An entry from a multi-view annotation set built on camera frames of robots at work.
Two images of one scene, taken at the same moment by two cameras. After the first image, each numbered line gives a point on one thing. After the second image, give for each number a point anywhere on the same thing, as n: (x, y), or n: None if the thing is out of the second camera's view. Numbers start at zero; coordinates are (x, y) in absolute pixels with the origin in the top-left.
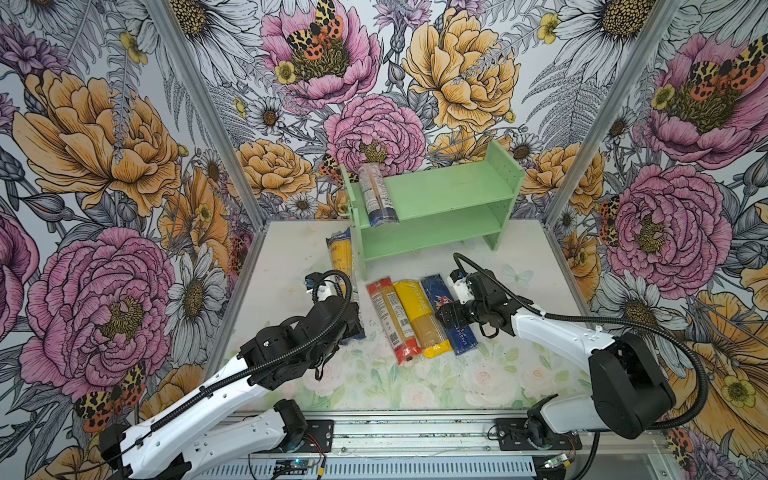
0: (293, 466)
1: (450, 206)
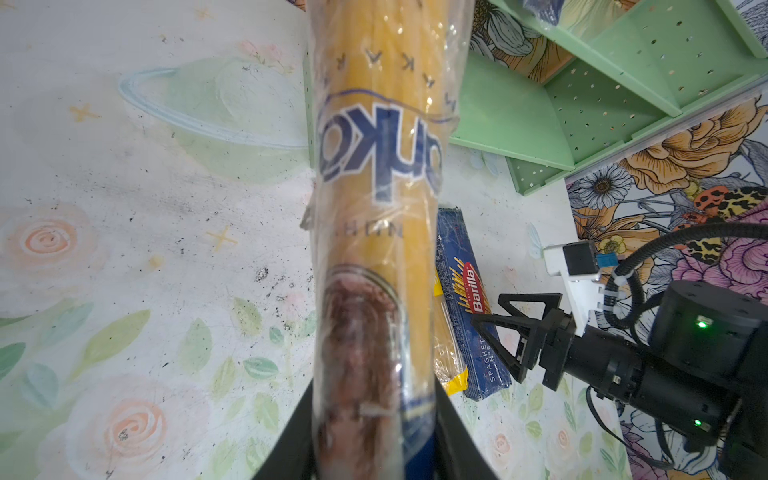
0: None
1: (623, 65)
